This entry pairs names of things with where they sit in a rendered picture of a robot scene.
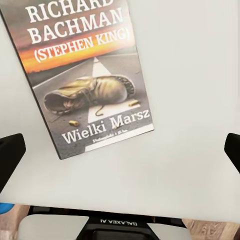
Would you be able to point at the hardback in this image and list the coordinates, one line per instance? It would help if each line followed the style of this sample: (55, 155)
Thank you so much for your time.
(81, 61)

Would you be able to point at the bed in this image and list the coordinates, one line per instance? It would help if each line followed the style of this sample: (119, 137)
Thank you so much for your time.
(189, 52)

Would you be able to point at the sandal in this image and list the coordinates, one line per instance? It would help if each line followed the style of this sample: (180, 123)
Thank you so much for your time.
(5, 207)

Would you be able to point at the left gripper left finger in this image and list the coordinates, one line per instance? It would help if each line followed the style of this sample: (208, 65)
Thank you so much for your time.
(12, 149)

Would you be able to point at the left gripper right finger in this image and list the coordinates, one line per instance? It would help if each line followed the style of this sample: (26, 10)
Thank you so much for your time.
(232, 149)

